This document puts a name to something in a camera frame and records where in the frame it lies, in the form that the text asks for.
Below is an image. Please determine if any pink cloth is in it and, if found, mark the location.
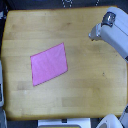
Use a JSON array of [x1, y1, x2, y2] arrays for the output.
[[30, 43, 68, 86]]

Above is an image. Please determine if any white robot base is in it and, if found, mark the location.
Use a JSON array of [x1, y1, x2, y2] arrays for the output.
[[95, 105, 128, 128]]

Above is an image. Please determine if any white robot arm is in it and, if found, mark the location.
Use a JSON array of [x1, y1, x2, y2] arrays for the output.
[[89, 12, 128, 63]]

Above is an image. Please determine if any white label strip bottom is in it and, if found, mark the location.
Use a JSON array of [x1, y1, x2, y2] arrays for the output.
[[38, 118, 91, 128]]

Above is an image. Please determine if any white object left edge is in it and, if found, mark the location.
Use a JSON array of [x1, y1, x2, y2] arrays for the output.
[[0, 60, 4, 107]]

